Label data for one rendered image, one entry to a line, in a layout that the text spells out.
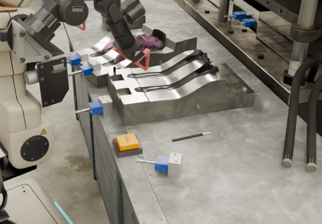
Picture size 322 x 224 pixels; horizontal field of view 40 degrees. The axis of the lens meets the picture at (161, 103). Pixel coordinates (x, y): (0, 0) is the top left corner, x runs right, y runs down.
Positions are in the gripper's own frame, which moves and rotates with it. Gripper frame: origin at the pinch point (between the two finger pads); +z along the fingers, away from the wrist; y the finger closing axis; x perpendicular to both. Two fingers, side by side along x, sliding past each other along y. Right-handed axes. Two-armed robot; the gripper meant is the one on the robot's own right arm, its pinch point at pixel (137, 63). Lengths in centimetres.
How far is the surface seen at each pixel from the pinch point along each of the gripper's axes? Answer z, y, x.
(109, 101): 8.4, 4.0, 15.0
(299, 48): 33, -18, -56
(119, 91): 8.5, 4.5, 9.7
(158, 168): 8.4, -32.5, 21.2
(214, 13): 64, 64, -79
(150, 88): 12.5, -0.8, 0.6
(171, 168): 8.7, -35.7, 18.6
